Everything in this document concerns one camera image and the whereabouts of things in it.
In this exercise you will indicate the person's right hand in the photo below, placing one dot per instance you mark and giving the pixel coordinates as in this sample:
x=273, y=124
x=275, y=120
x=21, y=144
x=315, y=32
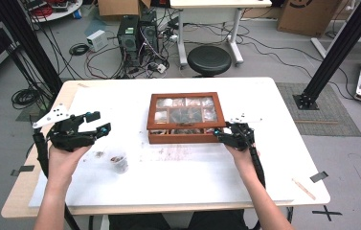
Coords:
x=243, y=158

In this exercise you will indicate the round white table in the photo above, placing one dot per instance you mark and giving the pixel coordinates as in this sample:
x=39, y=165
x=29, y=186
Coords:
x=60, y=14

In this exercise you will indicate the thin wooden stick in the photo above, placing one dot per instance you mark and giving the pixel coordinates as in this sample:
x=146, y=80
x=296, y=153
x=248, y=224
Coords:
x=304, y=189

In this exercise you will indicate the white power adapter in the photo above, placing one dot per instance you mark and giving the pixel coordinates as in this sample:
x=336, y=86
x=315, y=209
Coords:
x=161, y=67

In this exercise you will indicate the black round stool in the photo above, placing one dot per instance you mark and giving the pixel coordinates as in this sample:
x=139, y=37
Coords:
x=209, y=60

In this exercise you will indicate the person's dark lap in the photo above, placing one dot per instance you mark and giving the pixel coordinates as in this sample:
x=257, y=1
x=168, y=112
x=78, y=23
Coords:
x=175, y=223

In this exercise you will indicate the black computer tower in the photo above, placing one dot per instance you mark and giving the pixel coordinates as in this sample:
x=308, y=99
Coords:
x=128, y=38
x=149, y=32

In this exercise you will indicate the black tape cross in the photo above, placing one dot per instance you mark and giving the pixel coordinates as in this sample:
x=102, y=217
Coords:
x=327, y=212

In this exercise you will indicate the grey floor mat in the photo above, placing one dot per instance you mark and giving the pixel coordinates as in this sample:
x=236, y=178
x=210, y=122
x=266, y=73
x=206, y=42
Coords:
x=331, y=121

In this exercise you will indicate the small white box device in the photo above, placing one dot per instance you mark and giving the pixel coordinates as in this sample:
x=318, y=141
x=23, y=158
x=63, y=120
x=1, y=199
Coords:
x=96, y=40

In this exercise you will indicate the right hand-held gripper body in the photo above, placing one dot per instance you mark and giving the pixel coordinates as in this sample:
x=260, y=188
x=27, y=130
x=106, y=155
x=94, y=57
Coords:
x=240, y=135

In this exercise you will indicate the white desk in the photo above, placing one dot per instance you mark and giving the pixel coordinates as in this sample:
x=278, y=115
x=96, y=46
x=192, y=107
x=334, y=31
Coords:
x=219, y=3

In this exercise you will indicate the small clear plastic cup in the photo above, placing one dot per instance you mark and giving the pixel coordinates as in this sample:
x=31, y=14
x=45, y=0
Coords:
x=118, y=161

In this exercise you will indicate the large printed cardboard box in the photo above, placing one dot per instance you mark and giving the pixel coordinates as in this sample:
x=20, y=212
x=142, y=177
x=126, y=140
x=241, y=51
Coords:
x=309, y=16

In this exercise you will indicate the black metal stand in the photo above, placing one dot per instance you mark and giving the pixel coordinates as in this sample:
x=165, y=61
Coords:
x=337, y=51
x=31, y=48

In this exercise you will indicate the white table mat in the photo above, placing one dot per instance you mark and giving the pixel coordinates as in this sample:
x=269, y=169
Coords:
x=184, y=179

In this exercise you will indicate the person's left hand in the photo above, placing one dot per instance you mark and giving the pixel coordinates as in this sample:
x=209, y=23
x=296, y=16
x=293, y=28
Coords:
x=64, y=166

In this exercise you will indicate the black tape strip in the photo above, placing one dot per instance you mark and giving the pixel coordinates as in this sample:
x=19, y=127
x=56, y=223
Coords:
x=21, y=170
x=319, y=176

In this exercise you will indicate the wooden box with glass lid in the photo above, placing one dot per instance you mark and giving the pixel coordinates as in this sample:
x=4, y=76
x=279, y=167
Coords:
x=186, y=116

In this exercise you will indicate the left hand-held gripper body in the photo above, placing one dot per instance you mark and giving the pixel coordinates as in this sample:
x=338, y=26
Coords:
x=69, y=134

